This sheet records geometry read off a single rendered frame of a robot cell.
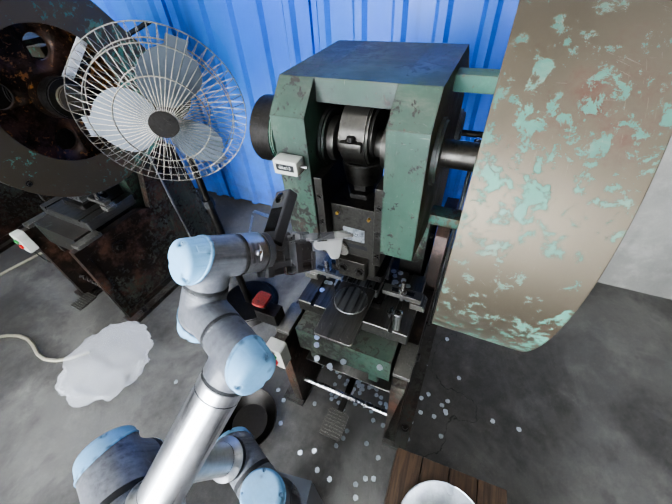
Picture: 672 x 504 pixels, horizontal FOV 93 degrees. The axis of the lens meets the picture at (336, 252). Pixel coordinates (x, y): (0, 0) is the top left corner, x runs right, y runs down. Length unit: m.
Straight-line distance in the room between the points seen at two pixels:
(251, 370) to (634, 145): 0.53
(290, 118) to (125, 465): 0.78
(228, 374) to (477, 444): 1.51
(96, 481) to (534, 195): 0.84
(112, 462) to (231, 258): 0.46
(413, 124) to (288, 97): 0.31
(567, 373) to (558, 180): 1.80
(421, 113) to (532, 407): 1.63
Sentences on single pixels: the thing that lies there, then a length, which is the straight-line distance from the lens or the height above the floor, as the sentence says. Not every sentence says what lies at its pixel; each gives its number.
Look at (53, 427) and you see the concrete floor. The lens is 2.40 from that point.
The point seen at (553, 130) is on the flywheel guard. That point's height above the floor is 1.55.
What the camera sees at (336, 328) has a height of 0.78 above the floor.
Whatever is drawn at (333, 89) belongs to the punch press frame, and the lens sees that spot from 0.83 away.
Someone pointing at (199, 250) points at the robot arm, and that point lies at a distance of 0.52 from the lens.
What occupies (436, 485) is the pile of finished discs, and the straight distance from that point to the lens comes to 1.40.
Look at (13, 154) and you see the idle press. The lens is 1.76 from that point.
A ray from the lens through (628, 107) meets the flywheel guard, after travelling 0.49.
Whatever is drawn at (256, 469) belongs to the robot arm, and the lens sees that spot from 1.11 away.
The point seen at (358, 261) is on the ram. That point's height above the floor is 0.98.
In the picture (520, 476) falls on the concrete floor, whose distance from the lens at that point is 1.89.
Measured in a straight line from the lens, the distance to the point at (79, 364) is 2.27.
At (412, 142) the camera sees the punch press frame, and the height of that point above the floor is 1.41.
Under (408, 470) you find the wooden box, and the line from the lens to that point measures 1.41.
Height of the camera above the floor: 1.72
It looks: 44 degrees down
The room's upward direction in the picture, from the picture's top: 5 degrees counter-clockwise
